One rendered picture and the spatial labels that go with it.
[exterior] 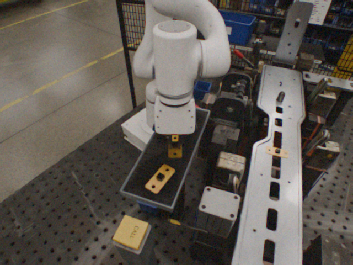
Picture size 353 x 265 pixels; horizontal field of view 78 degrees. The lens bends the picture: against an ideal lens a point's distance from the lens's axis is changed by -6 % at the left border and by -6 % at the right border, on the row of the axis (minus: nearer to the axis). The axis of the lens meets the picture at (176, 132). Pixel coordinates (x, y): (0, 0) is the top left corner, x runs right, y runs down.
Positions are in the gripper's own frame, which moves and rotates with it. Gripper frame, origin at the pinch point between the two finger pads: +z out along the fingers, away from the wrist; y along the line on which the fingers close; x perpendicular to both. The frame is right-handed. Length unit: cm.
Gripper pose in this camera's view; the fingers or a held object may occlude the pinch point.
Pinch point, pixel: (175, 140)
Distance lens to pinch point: 64.9
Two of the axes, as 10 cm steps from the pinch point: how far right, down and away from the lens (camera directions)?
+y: 10.0, 0.0, 0.0
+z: 0.0, 7.0, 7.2
